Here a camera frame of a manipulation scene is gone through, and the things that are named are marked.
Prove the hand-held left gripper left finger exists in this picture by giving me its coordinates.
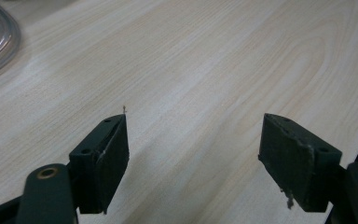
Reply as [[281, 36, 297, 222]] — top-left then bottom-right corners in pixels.
[[68, 113, 131, 216]]

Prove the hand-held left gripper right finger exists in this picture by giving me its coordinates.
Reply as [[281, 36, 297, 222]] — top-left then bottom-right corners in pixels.
[[257, 113, 343, 214]]

